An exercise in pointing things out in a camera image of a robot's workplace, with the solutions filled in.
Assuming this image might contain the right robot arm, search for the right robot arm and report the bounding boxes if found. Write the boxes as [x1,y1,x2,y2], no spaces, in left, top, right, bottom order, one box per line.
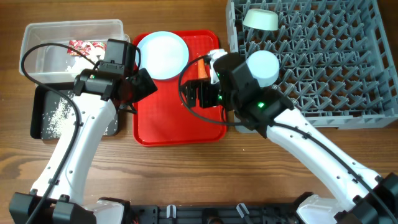
[178,50,397,223]

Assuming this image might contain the orange carrot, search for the orange carrot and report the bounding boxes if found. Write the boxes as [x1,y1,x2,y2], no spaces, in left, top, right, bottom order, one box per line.
[197,59,208,79]

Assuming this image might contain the mint green bowl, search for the mint green bowl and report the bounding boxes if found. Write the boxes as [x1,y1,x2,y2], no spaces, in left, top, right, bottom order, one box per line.
[243,9,279,31]

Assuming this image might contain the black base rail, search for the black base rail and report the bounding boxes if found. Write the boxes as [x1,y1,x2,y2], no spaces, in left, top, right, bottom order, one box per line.
[129,203,302,224]

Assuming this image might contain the black cable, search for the black cable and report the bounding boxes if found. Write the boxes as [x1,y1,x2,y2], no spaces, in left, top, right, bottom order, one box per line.
[19,42,141,224]
[178,55,398,224]

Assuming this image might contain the clear plastic bin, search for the clear plastic bin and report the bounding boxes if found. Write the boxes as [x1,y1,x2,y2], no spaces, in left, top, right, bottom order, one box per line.
[21,19,130,83]

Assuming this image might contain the grey dishwasher rack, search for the grey dishwasher rack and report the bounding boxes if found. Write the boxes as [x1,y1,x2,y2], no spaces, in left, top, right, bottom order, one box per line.
[226,0,397,129]

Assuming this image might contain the white tissue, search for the white tissue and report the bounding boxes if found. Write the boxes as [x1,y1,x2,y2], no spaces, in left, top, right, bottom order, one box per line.
[65,47,105,73]

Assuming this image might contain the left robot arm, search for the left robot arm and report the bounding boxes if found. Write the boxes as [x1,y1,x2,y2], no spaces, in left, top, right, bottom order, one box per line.
[9,39,157,223]

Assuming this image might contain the right black cable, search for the right black cable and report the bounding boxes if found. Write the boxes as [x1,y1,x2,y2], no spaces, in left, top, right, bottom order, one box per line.
[178,55,398,224]

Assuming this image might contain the left black cable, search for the left black cable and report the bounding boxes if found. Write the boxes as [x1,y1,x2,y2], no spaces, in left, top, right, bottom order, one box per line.
[19,42,141,224]

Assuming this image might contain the red snack wrapper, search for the red snack wrapper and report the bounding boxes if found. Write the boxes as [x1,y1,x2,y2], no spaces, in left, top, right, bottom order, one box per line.
[69,40,106,57]

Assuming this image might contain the white rice grains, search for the white rice grains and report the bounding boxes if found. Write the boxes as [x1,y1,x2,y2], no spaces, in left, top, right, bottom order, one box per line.
[42,95,109,139]

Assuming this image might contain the light blue bowl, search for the light blue bowl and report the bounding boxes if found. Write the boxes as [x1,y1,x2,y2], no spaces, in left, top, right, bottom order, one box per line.
[246,50,280,87]

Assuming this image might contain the light blue plate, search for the light blue plate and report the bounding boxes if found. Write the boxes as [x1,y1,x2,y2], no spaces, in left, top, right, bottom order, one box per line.
[137,31,190,80]

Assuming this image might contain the black plastic tray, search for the black plastic tray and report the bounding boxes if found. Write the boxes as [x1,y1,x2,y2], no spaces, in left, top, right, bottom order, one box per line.
[30,83,119,140]

